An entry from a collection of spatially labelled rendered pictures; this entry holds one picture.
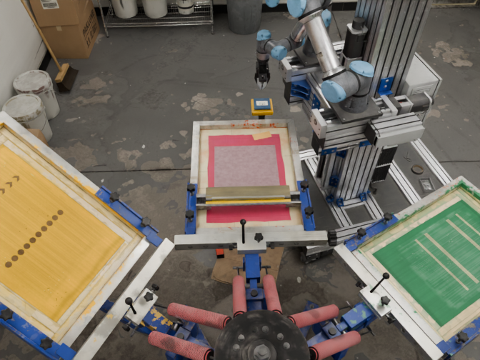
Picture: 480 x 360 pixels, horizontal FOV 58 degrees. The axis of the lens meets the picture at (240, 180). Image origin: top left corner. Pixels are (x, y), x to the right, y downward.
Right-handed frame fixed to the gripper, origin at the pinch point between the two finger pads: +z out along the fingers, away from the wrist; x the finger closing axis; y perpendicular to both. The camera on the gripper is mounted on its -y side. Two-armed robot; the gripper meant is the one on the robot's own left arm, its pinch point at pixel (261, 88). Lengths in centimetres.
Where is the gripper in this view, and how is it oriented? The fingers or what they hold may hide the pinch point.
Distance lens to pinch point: 261.9
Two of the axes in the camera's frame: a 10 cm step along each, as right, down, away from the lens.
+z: 0.0, 6.4, 7.6
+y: -0.3, -7.6, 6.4
